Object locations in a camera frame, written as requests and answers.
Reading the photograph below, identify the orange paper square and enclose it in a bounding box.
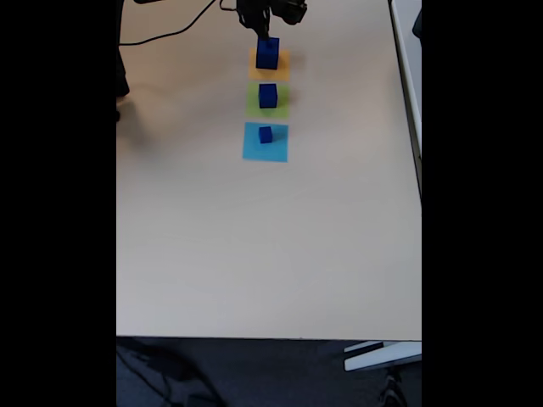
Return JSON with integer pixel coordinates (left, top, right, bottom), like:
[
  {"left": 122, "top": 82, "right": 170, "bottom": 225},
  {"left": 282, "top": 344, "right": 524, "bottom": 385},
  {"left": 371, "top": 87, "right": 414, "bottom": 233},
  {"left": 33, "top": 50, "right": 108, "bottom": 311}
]
[{"left": 247, "top": 47, "right": 291, "bottom": 81}]

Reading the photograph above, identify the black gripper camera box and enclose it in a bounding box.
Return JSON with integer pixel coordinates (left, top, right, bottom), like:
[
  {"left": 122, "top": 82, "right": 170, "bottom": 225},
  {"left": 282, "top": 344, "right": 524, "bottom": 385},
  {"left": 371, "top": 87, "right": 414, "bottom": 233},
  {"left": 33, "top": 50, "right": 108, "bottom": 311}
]
[{"left": 275, "top": 0, "right": 308, "bottom": 25}]

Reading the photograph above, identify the green paper square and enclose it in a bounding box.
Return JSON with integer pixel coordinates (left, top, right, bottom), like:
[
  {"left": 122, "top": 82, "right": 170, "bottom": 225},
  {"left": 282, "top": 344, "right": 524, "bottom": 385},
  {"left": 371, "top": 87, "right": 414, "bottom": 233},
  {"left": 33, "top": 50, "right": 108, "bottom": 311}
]
[{"left": 245, "top": 82, "right": 291, "bottom": 120}]

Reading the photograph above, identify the white table foot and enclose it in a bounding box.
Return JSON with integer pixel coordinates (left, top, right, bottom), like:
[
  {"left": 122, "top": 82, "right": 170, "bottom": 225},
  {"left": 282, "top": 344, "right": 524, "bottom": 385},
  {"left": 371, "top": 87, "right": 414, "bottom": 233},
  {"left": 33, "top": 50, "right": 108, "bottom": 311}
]
[{"left": 343, "top": 341, "right": 423, "bottom": 373}]

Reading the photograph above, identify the white neighbouring table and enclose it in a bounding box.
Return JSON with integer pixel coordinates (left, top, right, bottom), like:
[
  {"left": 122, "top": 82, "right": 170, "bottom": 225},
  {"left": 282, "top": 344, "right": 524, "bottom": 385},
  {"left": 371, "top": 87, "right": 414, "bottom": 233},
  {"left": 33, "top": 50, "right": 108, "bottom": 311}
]
[{"left": 388, "top": 0, "right": 423, "bottom": 200}]

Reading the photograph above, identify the black floor cable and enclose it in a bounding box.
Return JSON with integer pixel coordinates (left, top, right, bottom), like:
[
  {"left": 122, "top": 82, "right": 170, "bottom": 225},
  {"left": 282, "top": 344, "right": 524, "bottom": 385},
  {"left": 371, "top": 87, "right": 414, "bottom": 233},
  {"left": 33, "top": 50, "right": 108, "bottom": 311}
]
[{"left": 116, "top": 338, "right": 221, "bottom": 407}]

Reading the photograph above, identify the large blue cube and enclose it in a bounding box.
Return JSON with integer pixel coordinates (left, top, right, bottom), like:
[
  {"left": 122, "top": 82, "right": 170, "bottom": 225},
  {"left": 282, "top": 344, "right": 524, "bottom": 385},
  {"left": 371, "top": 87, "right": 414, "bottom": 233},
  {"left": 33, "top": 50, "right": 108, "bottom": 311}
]
[{"left": 255, "top": 36, "right": 280, "bottom": 70}]

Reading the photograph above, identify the light blue paper square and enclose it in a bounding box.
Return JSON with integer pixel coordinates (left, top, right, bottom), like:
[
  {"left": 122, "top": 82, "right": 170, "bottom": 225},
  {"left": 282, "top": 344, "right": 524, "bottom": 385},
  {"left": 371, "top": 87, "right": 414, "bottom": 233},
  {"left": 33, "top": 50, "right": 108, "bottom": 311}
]
[{"left": 241, "top": 121, "right": 289, "bottom": 164}]

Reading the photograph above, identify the medium blue cube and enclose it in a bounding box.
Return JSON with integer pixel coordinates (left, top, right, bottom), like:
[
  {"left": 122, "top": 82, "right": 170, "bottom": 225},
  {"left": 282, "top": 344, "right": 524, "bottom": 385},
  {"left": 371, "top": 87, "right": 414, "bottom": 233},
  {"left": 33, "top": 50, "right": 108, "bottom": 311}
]
[{"left": 257, "top": 83, "right": 278, "bottom": 109}]

